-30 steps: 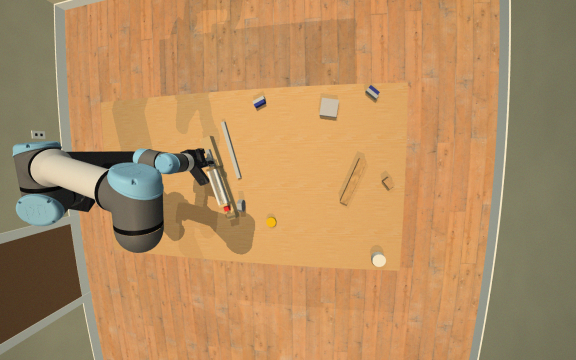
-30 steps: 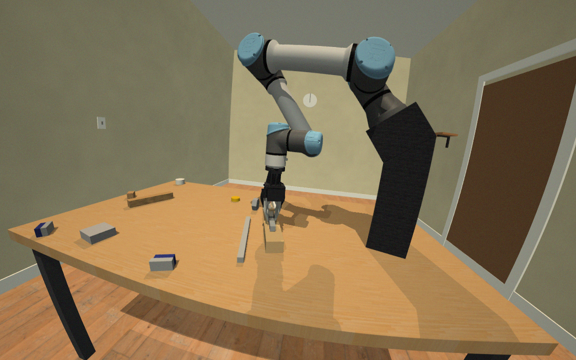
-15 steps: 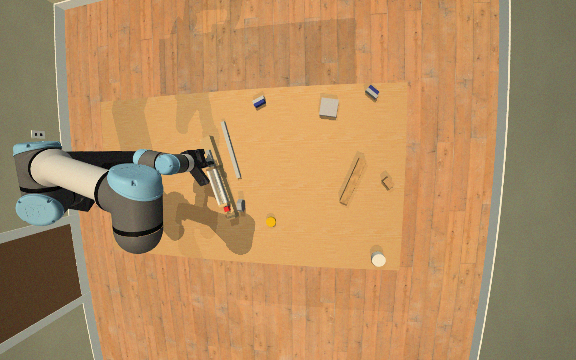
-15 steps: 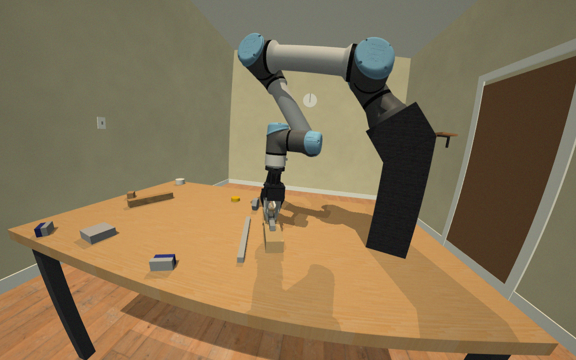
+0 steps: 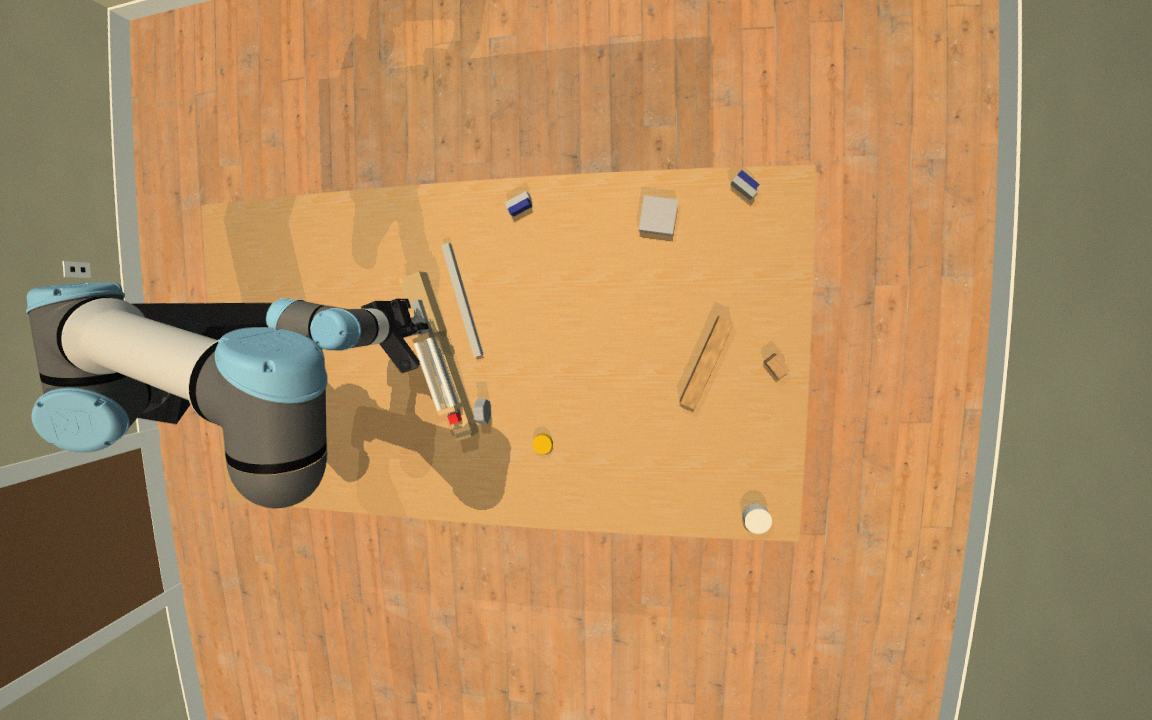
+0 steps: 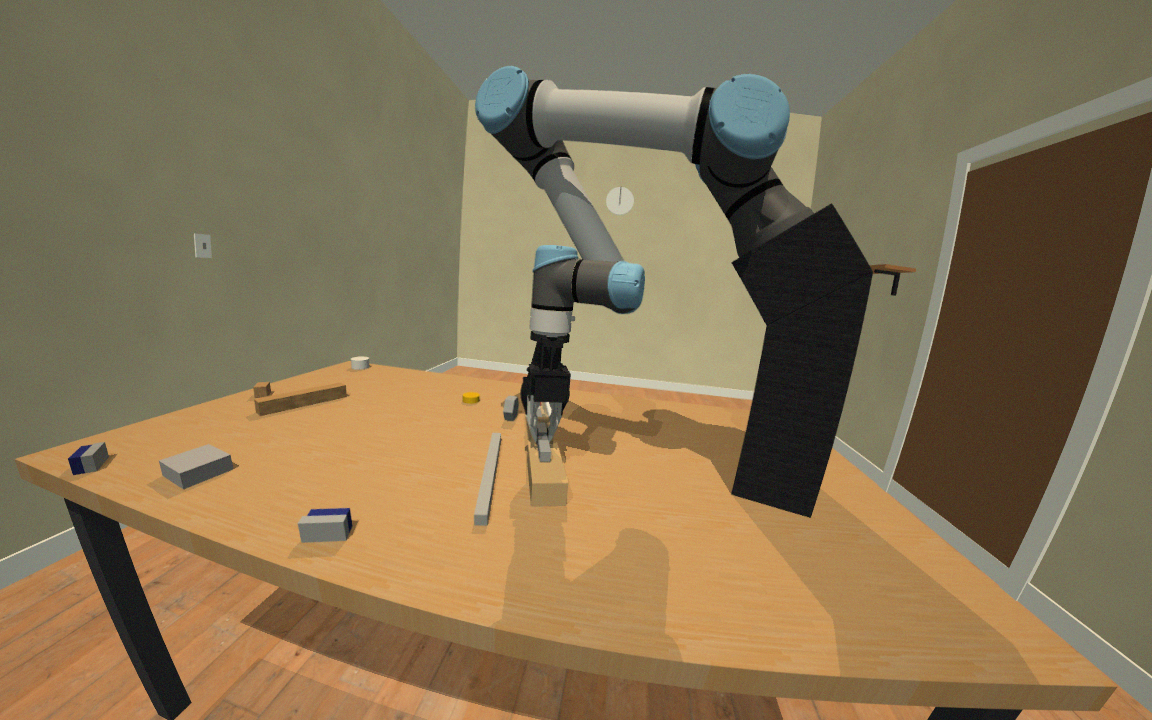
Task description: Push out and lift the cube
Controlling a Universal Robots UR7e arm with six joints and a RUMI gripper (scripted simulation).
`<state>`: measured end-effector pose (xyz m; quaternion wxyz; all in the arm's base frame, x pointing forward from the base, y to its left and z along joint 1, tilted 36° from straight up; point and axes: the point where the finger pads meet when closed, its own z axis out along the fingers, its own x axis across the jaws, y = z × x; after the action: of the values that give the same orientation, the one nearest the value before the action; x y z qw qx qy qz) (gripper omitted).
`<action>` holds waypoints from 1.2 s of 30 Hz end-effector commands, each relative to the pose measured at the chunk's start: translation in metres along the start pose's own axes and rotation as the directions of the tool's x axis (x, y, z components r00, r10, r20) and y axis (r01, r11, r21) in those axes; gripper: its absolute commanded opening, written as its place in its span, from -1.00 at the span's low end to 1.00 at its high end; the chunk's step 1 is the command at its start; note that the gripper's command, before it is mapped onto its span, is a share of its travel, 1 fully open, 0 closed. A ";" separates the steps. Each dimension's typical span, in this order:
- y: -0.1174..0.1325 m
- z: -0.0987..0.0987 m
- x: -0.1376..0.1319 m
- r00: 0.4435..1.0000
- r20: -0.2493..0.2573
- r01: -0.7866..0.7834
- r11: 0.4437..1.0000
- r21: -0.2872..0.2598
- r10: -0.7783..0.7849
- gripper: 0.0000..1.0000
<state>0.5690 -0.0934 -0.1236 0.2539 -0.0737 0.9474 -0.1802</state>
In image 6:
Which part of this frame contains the long wooden batten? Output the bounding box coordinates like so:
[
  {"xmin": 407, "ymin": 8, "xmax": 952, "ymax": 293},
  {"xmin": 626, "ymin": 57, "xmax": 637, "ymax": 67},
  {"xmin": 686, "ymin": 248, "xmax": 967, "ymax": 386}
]
[{"xmin": 253, "ymin": 382, "xmax": 347, "ymax": 416}]

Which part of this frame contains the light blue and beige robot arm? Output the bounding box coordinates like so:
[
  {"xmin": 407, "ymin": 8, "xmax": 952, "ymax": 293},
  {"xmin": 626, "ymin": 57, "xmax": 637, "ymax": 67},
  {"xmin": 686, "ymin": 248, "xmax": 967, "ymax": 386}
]
[{"xmin": 475, "ymin": 66, "xmax": 814, "ymax": 338}]

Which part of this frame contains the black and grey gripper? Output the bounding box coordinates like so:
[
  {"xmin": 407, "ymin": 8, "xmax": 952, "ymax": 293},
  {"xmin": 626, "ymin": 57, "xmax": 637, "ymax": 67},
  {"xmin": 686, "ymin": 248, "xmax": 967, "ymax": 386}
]
[{"xmin": 521, "ymin": 331, "xmax": 571, "ymax": 444}]

